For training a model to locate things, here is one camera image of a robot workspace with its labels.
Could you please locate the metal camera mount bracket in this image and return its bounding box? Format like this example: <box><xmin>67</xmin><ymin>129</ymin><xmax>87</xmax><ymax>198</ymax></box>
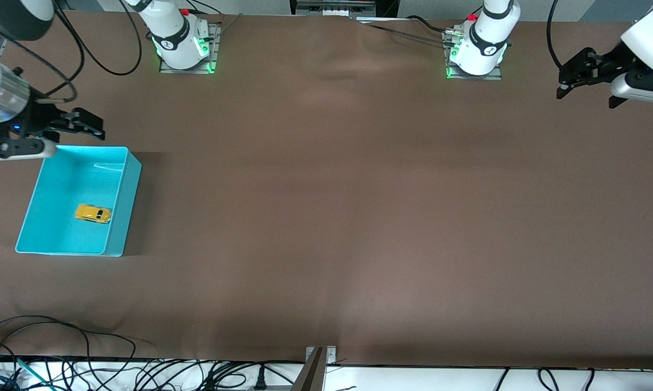
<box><xmin>291</xmin><ymin>345</ymin><xmax>337</xmax><ymax>391</ymax></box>

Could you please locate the long black floor cable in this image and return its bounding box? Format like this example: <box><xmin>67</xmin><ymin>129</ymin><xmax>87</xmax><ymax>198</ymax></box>
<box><xmin>0</xmin><ymin>315</ymin><xmax>153</xmax><ymax>391</ymax></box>

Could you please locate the teal cable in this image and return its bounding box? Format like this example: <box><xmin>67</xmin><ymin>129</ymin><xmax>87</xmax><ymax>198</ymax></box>
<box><xmin>0</xmin><ymin>354</ymin><xmax>50</xmax><ymax>390</ymax></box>

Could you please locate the grey braided cable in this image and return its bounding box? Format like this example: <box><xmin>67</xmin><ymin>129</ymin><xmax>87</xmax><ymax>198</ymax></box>
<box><xmin>355</xmin><ymin>19</ymin><xmax>452</xmax><ymax>47</ymax></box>

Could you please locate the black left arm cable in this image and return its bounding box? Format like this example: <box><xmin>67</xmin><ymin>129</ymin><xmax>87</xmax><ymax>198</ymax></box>
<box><xmin>546</xmin><ymin>0</ymin><xmax>567</xmax><ymax>69</ymax></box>

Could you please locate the yellow beetle toy car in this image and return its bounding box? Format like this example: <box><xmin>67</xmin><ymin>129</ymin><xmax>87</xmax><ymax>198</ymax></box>
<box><xmin>74</xmin><ymin>203</ymin><xmax>113</xmax><ymax>224</ymax></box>

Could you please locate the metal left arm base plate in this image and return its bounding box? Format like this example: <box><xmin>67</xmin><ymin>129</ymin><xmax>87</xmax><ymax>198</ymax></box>
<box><xmin>442</xmin><ymin>30</ymin><xmax>504</xmax><ymax>81</ymax></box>

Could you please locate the black cable at arm base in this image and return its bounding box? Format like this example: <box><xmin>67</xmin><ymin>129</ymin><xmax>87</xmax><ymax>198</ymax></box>
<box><xmin>405</xmin><ymin>15</ymin><xmax>452</xmax><ymax>34</ymax></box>

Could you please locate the grey power strip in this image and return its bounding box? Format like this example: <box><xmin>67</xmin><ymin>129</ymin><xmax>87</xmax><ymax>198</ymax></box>
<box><xmin>296</xmin><ymin>0</ymin><xmax>376</xmax><ymax>17</ymax></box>

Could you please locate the teal plastic storage bin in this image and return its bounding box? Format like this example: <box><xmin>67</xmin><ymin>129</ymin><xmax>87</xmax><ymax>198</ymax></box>
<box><xmin>15</xmin><ymin>144</ymin><xmax>143</xmax><ymax>258</ymax></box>

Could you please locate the brown table cloth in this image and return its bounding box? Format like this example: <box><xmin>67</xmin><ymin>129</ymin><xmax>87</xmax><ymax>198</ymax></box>
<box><xmin>0</xmin><ymin>10</ymin><xmax>653</xmax><ymax>369</ymax></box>

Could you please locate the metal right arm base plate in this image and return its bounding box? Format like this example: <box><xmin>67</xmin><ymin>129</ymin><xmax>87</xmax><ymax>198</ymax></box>
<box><xmin>159</xmin><ymin>22</ymin><xmax>222</xmax><ymax>74</ymax></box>

